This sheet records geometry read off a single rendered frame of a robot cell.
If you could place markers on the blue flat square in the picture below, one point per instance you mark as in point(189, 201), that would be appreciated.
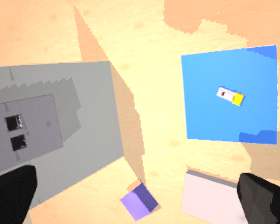
point(252, 72)

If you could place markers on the purple block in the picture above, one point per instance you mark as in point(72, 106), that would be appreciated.
point(139, 202)

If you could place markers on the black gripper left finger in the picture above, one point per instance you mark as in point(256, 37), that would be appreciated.
point(17, 188)

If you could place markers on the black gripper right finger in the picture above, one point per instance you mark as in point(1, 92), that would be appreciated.
point(259, 199)

